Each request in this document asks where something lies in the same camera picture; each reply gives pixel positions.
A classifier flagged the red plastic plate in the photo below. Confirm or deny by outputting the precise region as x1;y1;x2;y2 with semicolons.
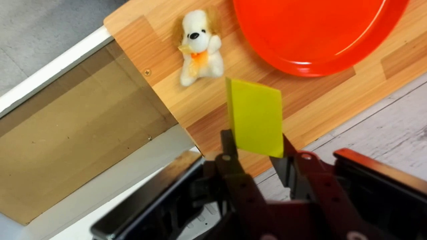
233;0;410;77

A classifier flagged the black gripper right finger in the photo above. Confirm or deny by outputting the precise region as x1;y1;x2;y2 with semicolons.
270;137;387;240

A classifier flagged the small white plush dog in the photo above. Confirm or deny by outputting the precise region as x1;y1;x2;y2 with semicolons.
175;9;225;87

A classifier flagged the white toy sink basin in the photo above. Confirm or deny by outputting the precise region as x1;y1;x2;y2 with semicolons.
0;27;194;240

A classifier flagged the yellow block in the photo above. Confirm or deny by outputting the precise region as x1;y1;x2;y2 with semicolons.
226;79;285;157

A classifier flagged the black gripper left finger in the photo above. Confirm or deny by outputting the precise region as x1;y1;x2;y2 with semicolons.
215;129;282;240

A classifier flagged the wooden toy kitchen counter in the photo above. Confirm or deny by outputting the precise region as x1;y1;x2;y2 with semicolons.
104;0;427;157

